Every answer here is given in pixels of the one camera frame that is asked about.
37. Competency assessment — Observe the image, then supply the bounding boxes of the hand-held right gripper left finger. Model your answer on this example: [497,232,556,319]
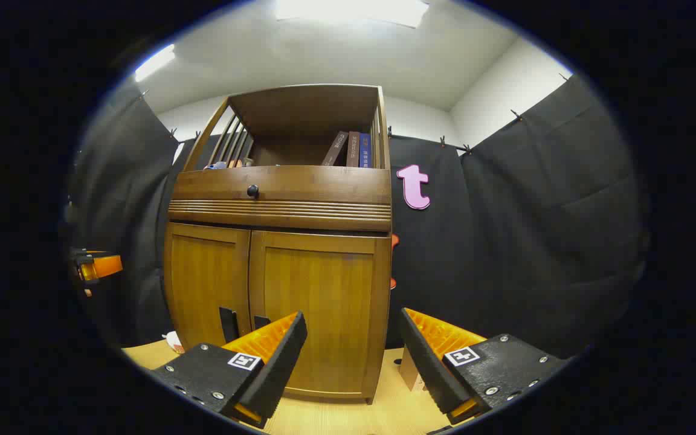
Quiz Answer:
[149,311,308,430]

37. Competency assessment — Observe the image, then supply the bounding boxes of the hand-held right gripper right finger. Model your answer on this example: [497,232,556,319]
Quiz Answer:
[399,308,569,427]

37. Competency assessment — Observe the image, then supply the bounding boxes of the wooden cabinet door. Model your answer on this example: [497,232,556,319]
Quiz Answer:
[165,222,252,351]
[248,231,392,402]

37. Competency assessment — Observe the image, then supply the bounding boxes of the wooden double-door shoe cabinet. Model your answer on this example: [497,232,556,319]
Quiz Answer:
[164,83,394,404]

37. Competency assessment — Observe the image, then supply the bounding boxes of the wooden cabinet drawer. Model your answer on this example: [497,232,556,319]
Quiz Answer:
[173,166,392,205]

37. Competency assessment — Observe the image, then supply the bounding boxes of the small yellow-edged box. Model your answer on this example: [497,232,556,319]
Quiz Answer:
[399,346,430,392]

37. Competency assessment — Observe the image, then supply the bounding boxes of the black backdrop cloth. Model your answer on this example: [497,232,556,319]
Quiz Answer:
[67,72,651,360]

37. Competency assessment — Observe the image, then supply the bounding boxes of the large ceiling light panel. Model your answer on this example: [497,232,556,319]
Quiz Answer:
[274,0,430,29]

